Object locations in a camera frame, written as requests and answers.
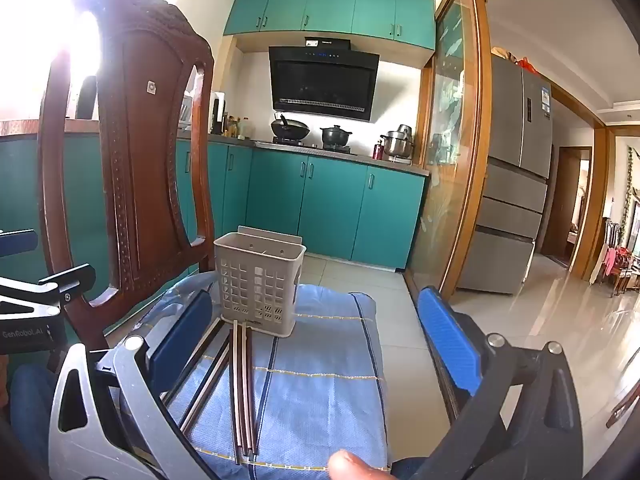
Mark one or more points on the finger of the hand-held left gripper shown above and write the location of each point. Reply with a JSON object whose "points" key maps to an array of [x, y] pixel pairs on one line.
{"points": [[70, 280], [17, 242]]}

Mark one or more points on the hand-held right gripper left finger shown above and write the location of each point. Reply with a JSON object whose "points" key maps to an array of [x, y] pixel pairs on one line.
{"points": [[181, 336]]}

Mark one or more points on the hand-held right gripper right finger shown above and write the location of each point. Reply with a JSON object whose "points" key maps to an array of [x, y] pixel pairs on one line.
{"points": [[450, 341]]}

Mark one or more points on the metal chopstick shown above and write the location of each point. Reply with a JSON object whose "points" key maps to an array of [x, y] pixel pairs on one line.
{"points": [[235, 400], [248, 400], [200, 355], [205, 390]]}

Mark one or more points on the white plastic utensil basket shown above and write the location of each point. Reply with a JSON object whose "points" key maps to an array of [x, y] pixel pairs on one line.
{"points": [[250, 285]]}

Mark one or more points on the person's right hand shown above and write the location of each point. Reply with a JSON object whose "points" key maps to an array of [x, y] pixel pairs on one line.
{"points": [[356, 466]]}

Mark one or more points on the person's blue trousers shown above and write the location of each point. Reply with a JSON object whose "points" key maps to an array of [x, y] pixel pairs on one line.
{"points": [[30, 395]]}

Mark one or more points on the carved wooden chair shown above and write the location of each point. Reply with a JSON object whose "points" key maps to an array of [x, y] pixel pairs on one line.
{"points": [[145, 170]]}

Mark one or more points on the blue quilted cloth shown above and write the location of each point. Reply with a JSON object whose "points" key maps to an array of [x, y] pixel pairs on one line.
{"points": [[310, 385]]}

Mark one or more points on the grey refrigerator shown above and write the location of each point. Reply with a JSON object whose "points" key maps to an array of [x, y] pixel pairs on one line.
{"points": [[515, 170]]}

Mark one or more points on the wooden doorway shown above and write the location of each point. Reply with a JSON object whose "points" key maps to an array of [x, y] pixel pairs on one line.
{"points": [[567, 200]]}

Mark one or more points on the wooden furniture leg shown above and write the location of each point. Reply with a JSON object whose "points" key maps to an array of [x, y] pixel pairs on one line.
{"points": [[625, 407]]}

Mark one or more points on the teal lower cabinet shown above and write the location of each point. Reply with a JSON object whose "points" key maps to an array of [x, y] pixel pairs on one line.
{"points": [[325, 200]]}

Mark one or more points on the teal cabinet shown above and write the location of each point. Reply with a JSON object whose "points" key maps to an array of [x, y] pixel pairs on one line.
{"points": [[325, 200], [325, 7]]}

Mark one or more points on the distant chairs with clothes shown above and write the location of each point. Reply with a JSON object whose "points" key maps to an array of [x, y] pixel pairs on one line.
{"points": [[622, 260]]}

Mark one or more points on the red bottle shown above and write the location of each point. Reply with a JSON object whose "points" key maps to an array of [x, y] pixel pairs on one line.
{"points": [[378, 151]]}

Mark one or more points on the white dish rack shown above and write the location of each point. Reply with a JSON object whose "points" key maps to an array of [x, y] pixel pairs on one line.
{"points": [[186, 112]]}

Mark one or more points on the stainless steel pot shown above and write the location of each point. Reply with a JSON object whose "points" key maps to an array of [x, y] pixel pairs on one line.
{"points": [[397, 144]]}

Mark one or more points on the wood framed glass door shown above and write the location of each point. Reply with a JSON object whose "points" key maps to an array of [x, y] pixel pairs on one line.
{"points": [[452, 135]]}

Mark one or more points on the bright window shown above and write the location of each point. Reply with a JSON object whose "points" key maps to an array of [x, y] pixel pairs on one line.
{"points": [[30, 35]]}

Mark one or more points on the row of condiment bottles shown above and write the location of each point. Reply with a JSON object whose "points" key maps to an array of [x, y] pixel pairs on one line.
{"points": [[236, 127]]}

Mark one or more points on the white kitchen appliance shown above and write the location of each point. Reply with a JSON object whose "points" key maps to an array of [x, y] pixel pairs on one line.
{"points": [[218, 112]]}

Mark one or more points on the gas stove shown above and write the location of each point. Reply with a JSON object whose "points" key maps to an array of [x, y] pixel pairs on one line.
{"points": [[305, 145]]}

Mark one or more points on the black wok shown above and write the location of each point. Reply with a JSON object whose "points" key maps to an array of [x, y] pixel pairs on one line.
{"points": [[290, 130]]}

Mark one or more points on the black cooking pot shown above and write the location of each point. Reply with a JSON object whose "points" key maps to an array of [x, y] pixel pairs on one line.
{"points": [[336, 136]]}

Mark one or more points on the red item on refrigerator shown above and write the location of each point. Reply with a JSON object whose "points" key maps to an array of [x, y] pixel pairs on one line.
{"points": [[525, 65]]}

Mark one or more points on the black range hood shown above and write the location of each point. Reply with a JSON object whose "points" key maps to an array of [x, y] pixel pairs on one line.
{"points": [[324, 82]]}

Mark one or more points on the teal upper cabinet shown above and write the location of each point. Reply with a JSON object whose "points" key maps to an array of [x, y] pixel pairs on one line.
{"points": [[325, 7]]}

